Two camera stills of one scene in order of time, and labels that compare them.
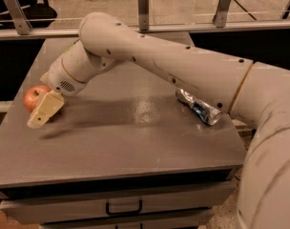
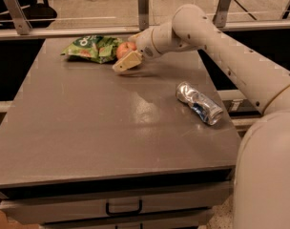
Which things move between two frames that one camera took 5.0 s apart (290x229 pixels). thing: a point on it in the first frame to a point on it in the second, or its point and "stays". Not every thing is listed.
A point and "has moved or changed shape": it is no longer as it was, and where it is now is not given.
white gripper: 60,76 to 146,44
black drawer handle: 124,213 stays
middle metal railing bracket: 143,9 stays
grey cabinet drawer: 25,209 stays
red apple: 33,95 has moved or changed shape
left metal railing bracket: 15,10 stays
